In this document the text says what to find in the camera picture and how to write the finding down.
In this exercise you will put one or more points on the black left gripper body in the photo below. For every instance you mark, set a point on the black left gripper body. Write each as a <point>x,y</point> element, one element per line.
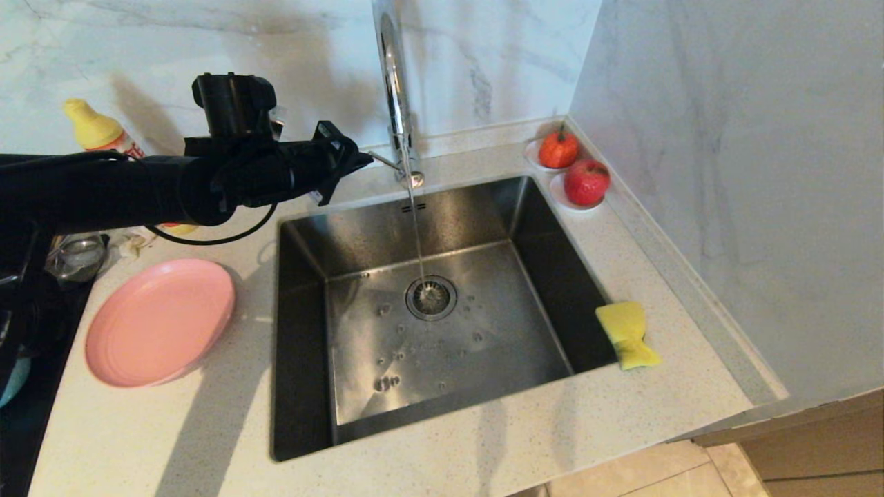
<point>269,172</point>

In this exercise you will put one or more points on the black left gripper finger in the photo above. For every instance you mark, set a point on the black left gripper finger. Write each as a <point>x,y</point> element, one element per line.
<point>335,134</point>
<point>342,176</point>

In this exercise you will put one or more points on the chrome kitchen faucet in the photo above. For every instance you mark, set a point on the chrome kitchen faucet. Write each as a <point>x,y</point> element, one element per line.
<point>395,83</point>

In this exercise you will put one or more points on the yellow-capped orange dish soap bottle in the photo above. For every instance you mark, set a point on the yellow-capped orange dish soap bottle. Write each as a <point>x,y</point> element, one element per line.
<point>90,128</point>

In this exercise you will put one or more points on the pink plate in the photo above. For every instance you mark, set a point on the pink plate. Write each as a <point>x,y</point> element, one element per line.
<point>159,321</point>

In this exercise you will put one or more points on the yellow sponge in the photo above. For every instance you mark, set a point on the yellow sponge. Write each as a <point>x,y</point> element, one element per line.
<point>625,328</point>

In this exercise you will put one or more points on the teal bowl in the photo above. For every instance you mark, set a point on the teal bowl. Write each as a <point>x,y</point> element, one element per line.
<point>14,383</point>

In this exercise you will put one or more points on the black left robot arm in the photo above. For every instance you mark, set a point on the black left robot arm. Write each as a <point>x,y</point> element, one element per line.
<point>83,193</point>

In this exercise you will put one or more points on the stainless steel sink basin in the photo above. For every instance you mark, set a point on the stainless steel sink basin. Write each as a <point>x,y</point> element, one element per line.
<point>497,228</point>

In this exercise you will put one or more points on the round metal drain strainer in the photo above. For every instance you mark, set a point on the round metal drain strainer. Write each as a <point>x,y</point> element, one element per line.
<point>431,297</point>

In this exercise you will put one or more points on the crumpled white tissue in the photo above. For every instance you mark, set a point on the crumpled white tissue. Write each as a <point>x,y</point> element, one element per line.
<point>135,241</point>

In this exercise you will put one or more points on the small white dish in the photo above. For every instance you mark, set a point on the small white dish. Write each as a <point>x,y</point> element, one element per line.
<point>556,192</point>
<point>531,156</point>

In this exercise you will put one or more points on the clear glass bowl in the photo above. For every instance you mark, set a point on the clear glass bowl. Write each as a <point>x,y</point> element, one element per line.
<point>79,255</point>

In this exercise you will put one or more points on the orange persimmon fruit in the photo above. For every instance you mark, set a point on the orange persimmon fruit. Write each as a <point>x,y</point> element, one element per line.
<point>558,150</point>

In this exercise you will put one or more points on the red apple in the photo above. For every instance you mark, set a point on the red apple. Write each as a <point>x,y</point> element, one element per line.
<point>587,183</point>

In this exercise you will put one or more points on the black induction cooktop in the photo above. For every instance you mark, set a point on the black induction cooktop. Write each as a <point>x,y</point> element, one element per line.
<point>34,428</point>

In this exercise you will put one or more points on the wooden cabinet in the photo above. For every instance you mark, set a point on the wooden cabinet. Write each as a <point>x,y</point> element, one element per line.
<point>815,449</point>

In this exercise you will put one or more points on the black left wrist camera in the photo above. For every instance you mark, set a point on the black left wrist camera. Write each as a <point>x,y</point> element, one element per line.
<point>235,103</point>

